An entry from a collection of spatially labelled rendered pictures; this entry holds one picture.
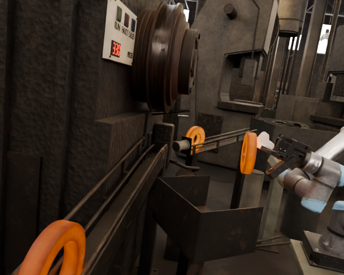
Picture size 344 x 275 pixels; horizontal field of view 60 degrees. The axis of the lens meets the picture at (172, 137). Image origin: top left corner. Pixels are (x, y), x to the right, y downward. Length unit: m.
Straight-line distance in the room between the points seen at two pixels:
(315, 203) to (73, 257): 0.84
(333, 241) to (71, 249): 1.21
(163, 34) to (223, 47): 2.91
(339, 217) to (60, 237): 1.25
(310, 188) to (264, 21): 3.06
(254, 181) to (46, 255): 1.66
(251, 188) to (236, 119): 2.02
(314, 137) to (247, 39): 1.44
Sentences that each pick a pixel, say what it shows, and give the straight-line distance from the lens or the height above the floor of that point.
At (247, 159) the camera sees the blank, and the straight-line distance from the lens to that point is 1.07.
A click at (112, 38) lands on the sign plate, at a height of 1.12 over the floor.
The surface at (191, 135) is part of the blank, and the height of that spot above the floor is 0.73.
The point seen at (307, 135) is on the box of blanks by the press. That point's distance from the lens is 3.55.
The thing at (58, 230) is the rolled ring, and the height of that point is 0.75.
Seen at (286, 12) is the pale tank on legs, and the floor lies 3.56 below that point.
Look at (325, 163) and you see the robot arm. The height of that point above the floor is 0.81.
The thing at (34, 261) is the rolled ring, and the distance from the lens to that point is 0.53.
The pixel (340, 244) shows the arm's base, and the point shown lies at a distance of 1.58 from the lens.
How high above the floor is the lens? 1.01
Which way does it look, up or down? 10 degrees down
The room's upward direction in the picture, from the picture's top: 8 degrees clockwise
